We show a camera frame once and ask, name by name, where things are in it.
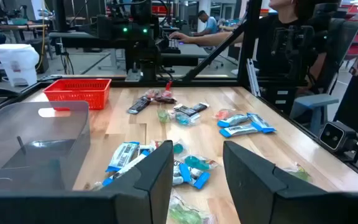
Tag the silver aluminium bar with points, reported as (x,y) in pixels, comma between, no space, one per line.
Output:
(253,77)

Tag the red plastic basket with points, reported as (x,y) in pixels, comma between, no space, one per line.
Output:
(79,93)

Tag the dark grey side desk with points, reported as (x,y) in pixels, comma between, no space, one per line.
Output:
(73,36)
(194,51)

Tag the black office chair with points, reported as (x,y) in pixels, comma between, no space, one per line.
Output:
(343,37)

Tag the black table-level camera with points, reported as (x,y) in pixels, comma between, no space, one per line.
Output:
(334,135)

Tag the dark Hershey's chocolate bar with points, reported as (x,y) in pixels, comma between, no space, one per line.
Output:
(186,110)
(200,107)
(139,105)

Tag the grey translucent plastic bin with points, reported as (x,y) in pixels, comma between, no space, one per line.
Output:
(26,140)

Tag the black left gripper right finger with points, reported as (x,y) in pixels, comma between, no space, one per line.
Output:
(253,193)

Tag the black backlit keyboard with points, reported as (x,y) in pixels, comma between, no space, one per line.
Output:
(173,45)

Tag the white trash bin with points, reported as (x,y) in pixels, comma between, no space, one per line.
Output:
(19,65)

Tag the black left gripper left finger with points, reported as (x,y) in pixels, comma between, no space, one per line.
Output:
(154,186)

